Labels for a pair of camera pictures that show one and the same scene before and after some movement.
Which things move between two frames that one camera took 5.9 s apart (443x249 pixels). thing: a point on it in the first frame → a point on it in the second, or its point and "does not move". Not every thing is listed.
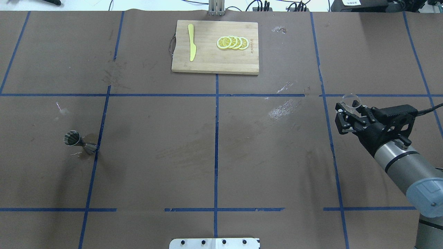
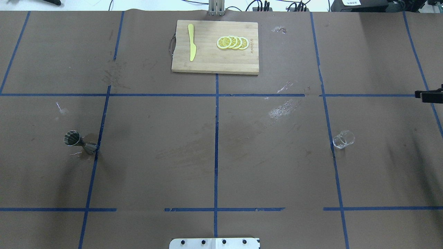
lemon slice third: (240, 41) does not move
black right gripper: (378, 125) → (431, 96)
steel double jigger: (72, 138) does not move
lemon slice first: (224, 42) does not move
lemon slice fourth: (245, 44) does not move
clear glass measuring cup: (350, 102) → (345, 138)
